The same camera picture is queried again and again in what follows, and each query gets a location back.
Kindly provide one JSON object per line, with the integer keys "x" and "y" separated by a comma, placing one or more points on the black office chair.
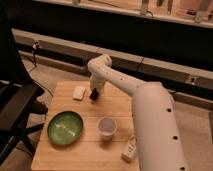
{"x": 16, "y": 104}

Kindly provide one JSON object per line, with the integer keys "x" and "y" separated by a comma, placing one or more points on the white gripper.
{"x": 97, "y": 83}

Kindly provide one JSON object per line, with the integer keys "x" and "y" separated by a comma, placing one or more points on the green plate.
{"x": 65, "y": 128}

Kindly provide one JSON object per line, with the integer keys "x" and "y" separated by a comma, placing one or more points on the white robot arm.
{"x": 155, "y": 127}

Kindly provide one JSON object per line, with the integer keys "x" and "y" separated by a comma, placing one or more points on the white sponge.
{"x": 78, "y": 93}

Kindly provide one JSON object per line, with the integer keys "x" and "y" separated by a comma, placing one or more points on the black eraser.
{"x": 94, "y": 94}

